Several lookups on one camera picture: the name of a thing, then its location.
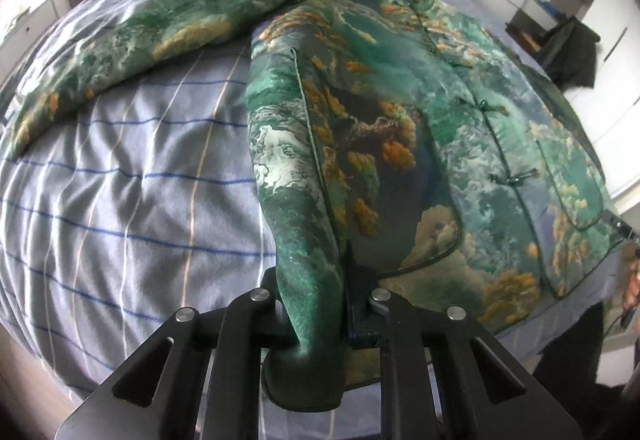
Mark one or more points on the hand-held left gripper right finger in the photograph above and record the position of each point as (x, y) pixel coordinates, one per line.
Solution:
(360, 315)

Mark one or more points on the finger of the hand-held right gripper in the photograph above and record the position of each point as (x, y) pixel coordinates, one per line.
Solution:
(620, 226)

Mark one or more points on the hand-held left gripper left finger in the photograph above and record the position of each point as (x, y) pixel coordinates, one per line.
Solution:
(270, 320)

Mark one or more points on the green printed jacket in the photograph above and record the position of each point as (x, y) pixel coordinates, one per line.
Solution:
(380, 119)

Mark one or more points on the person's right hand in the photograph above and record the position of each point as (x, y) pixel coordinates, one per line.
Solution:
(632, 290)

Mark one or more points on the white wardrobe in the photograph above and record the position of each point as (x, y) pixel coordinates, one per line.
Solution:
(620, 119)

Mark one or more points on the person's dark pants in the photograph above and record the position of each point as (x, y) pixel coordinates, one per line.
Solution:
(575, 360)

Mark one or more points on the dark cloth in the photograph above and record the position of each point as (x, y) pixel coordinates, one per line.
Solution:
(575, 49)

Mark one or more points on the blue striped bed sheet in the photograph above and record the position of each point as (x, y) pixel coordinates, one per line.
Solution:
(125, 200)

